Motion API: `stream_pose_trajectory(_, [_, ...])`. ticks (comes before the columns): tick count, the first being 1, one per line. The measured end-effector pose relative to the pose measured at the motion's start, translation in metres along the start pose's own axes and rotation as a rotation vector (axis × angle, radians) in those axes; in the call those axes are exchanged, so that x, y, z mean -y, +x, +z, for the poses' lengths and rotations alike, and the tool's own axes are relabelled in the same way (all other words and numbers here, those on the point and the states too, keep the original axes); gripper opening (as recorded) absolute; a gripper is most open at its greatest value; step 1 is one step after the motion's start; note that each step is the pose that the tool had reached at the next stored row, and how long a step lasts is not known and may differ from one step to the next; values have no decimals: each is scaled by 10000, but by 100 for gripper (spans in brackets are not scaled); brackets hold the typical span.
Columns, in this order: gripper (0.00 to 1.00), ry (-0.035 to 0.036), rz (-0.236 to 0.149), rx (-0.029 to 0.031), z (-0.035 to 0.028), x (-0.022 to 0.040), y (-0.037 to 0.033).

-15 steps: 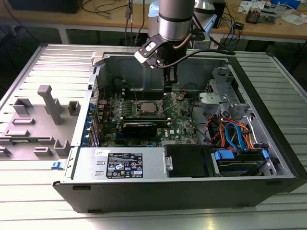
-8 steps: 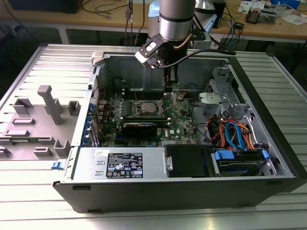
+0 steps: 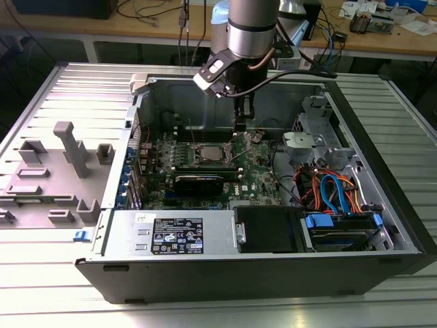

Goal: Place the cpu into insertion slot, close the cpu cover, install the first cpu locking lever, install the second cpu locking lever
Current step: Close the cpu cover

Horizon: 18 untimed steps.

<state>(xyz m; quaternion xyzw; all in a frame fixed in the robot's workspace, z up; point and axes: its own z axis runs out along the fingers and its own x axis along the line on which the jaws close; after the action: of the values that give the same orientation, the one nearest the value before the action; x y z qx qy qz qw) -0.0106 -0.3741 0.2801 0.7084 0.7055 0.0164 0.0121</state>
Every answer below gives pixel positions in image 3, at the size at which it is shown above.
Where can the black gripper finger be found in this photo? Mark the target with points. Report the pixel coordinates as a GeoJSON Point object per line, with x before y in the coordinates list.
{"type": "Point", "coordinates": [239, 109]}
{"type": "Point", "coordinates": [249, 109]}

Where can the metal locking lever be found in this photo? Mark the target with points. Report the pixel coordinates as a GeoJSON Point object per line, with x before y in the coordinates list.
{"type": "Point", "coordinates": [192, 131]}

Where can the silver CPU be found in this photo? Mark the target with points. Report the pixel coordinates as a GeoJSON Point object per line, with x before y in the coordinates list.
{"type": "Point", "coordinates": [211, 153]}

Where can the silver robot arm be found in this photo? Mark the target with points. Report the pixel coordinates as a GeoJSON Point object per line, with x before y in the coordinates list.
{"type": "Point", "coordinates": [251, 30]}

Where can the CPU socket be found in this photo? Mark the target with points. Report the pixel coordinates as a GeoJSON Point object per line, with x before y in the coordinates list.
{"type": "Point", "coordinates": [198, 153]}

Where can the round coin battery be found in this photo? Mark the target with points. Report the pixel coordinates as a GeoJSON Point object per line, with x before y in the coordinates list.
{"type": "Point", "coordinates": [256, 138]}

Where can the green motherboard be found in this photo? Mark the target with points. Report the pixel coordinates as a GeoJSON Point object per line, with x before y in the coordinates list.
{"type": "Point", "coordinates": [256, 171]}

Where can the green RAM stick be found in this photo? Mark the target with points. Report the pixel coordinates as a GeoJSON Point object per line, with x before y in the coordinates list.
{"type": "Point", "coordinates": [228, 175]}

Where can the black graphics card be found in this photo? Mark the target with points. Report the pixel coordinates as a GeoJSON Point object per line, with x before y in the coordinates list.
{"type": "Point", "coordinates": [198, 184]}

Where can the black upright box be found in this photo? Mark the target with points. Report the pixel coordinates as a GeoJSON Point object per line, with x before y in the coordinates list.
{"type": "Point", "coordinates": [313, 20]}

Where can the small black box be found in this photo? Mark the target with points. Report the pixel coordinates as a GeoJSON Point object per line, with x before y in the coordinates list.
{"type": "Point", "coordinates": [339, 36]}

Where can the metal heat sink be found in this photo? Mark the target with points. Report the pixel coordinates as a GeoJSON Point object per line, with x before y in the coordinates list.
{"type": "Point", "coordinates": [360, 22]}

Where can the white printed leaflet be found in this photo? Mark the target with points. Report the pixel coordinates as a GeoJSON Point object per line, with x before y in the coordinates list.
{"type": "Point", "coordinates": [356, 7]}

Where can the small circuit board device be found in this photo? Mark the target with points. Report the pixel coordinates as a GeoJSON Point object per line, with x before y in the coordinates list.
{"type": "Point", "coordinates": [382, 23]}

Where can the hard disk in blue carrier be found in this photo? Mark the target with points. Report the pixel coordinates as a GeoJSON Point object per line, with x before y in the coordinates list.
{"type": "Point", "coordinates": [341, 235]}

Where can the silver power supply unit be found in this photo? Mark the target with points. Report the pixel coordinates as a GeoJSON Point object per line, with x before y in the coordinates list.
{"type": "Point", "coordinates": [129, 222]}

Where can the black and silver PC case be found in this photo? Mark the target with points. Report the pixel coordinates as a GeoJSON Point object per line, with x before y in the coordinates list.
{"type": "Point", "coordinates": [205, 280]}

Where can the white papers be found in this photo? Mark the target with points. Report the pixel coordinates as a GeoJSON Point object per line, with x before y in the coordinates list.
{"type": "Point", "coordinates": [418, 27]}

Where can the wooden desk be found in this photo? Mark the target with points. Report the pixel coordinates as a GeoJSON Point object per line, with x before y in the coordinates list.
{"type": "Point", "coordinates": [68, 27]}

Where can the large black box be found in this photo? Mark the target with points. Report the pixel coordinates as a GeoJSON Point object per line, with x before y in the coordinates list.
{"type": "Point", "coordinates": [61, 8]}

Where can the blue case latch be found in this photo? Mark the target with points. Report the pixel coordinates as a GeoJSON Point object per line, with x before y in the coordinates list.
{"type": "Point", "coordinates": [82, 236]}

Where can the grey parts rack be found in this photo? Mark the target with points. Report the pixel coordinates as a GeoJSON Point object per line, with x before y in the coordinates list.
{"type": "Point", "coordinates": [51, 184]}

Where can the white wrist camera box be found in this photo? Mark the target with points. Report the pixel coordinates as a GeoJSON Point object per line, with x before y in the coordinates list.
{"type": "Point", "coordinates": [208, 80]}

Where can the grey metal fan bracket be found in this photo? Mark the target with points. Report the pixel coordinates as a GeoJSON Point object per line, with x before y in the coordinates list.
{"type": "Point", "coordinates": [297, 140]}

